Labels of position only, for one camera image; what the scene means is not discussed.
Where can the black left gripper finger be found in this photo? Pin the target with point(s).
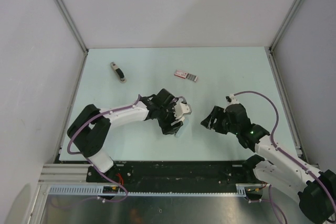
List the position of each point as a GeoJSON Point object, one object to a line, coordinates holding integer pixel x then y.
{"type": "Point", "coordinates": [176, 127]}
{"type": "Point", "coordinates": [182, 99]}

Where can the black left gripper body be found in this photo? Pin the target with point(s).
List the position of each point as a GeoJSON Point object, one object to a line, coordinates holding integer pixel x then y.
{"type": "Point", "coordinates": [165, 118]}

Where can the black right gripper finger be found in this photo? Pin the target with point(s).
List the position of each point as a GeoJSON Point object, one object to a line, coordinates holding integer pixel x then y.
{"type": "Point", "coordinates": [213, 115]}
{"type": "Point", "coordinates": [207, 124]}

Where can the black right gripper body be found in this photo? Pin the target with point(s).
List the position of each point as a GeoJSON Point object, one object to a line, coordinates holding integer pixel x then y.
{"type": "Point", "coordinates": [222, 124]}

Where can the beige black small stapler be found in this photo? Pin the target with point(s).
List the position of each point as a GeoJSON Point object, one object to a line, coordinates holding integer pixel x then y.
{"type": "Point", "coordinates": [118, 72]}

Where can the light blue white stapler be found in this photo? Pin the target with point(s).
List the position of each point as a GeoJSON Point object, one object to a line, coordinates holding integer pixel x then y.
{"type": "Point", "coordinates": [181, 113]}

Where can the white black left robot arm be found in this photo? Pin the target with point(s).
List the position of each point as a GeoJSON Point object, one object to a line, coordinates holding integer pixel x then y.
{"type": "Point", "coordinates": [89, 130]}

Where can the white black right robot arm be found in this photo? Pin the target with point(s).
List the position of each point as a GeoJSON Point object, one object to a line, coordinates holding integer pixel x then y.
{"type": "Point", "coordinates": [312, 189]}

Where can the red staple box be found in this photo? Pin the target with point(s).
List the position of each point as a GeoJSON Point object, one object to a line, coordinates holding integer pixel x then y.
{"type": "Point", "coordinates": [185, 75]}

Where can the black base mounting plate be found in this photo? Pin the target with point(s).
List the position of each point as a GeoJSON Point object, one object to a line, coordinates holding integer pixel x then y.
{"type": "Point", "coordinates": [133, 171]}

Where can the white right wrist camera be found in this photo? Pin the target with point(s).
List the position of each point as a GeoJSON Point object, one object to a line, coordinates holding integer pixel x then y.
{"type": "Point", "coordinates": [231, 99]}

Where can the white slotted cable duct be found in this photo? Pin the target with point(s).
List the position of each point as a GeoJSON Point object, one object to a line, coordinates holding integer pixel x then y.
{"type": "Point", "coordinates": [238, 190]}

